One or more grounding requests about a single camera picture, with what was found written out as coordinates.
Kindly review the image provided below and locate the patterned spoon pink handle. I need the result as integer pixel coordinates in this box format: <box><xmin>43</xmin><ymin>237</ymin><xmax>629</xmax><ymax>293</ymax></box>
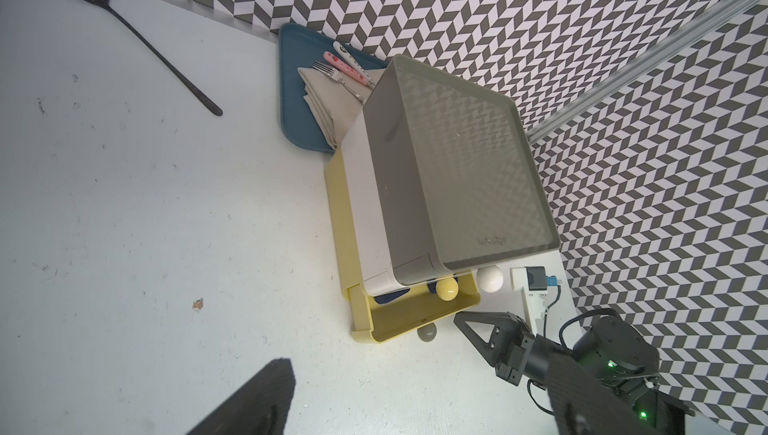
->
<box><xmin>311</xmin><ymin>52</ymin><xmax>372</xmax><ymax>104</ymax></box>

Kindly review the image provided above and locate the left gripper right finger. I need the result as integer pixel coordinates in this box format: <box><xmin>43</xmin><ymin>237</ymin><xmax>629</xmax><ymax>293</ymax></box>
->
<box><xmin>544</xmin><ymin>354</ymin><xmax>654</xmax><ymax>435</ymax></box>

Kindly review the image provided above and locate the navy brooch box three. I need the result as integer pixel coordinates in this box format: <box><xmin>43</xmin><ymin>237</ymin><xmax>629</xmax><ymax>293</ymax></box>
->
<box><xmin>374</xmin><ymin>288</ymin><xmax>410</xmax><ymax>305</ymax></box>

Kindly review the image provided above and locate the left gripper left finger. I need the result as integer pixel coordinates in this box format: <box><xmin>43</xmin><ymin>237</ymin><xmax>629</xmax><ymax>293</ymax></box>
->
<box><xmin>188</xmin><ymin>358</ymin><xmax>296</xmax><ymax>435</ymax></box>

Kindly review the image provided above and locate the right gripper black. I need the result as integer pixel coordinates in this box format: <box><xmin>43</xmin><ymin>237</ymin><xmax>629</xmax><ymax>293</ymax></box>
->
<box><xmin>453</xmin><ymin>309</ymin><xmax>660</xmax><ymax>406</ymax></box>

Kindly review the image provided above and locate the white handled utensil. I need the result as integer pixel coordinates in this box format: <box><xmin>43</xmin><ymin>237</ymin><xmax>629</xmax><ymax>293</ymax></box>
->
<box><xmin>333</xmin><ymin>41</ymin><xmax>375</xmax><ymax>89</ymax></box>

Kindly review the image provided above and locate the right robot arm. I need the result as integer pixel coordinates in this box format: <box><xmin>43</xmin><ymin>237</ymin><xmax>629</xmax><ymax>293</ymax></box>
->
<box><xmin>454</xmin><ymin>308</ymin><xmax>694</xmax><ymax>434</ymax></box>

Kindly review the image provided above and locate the three-tier drawer cabinet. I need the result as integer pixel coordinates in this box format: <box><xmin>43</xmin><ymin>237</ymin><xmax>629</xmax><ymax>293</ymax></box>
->
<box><xmin>323</xmin><ymin>54</ymin><xmax>562</xmax><ymax>301</ymax></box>

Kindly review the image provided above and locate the aluminium corner post right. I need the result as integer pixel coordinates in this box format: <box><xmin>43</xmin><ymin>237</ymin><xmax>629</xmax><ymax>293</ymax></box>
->
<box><xmin>528</xmin><ymin>0</ymin><xmax>761</xmax><ymax>143</ymax></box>

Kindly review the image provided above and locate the blue tray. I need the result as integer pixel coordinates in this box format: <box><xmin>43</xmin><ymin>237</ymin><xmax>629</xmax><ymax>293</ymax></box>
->
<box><xmin>278</xmin><ymin>24</ymin><xmax>386</xmax><ymax>153</ymax></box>

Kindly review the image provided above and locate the yellow bottom drawer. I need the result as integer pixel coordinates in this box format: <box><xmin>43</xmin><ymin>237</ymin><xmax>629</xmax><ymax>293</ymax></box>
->
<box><xmin>345</xmin><ymin>274</ymin><xmax>481</xmax><ymax>343</ymax></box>

